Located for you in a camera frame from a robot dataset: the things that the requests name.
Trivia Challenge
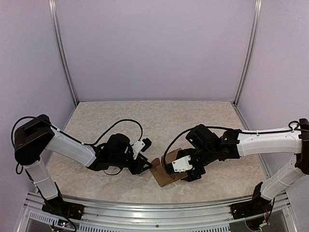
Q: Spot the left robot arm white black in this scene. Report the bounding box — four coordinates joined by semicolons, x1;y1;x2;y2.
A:
11;114;152;215

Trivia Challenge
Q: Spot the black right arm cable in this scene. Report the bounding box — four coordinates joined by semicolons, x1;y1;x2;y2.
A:
163;125;305;165

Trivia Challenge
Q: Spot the aluminium frame post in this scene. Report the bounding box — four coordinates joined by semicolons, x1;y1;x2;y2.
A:
48;0;79;107
233;0;263;108

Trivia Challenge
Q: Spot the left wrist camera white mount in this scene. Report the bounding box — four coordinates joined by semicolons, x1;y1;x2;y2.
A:
131;138;152;160

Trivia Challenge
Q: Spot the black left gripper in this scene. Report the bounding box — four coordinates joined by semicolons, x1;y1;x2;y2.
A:
110;151;153;175

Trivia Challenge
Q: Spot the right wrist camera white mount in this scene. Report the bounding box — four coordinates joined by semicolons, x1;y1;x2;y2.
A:
165;156;193;174

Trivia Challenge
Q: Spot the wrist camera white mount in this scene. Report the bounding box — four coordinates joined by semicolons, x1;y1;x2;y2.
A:
165;156;193;174
131;138;152;160

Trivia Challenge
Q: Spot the right aluminium frame post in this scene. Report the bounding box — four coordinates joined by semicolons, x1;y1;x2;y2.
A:
233;0;263;108

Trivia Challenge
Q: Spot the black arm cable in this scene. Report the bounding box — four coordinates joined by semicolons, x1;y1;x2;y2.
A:
163;125;305;165
11;116;143;174

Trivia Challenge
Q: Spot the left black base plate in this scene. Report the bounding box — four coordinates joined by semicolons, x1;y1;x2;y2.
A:
39;184;84;220

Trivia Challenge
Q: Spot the left aluminium frame post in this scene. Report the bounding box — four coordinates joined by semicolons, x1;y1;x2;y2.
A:
48;0;79;107

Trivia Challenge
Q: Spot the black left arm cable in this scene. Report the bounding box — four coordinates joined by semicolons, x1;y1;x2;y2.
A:
11;116;143;174

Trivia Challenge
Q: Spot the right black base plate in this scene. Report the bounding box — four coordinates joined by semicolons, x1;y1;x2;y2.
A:
230;200;272;219

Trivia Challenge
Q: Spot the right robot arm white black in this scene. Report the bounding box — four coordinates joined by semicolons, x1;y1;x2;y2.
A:
181;118;309;218

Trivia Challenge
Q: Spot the brown cardboard paper box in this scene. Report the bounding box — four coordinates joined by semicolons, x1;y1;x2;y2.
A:
150;148;188;187

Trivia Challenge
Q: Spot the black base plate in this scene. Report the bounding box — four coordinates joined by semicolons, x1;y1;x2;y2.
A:
39;184;84;220
230;200;272;219

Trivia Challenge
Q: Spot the front aluminium rail frame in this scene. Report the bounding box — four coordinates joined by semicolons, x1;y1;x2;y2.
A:
13;192;300;232

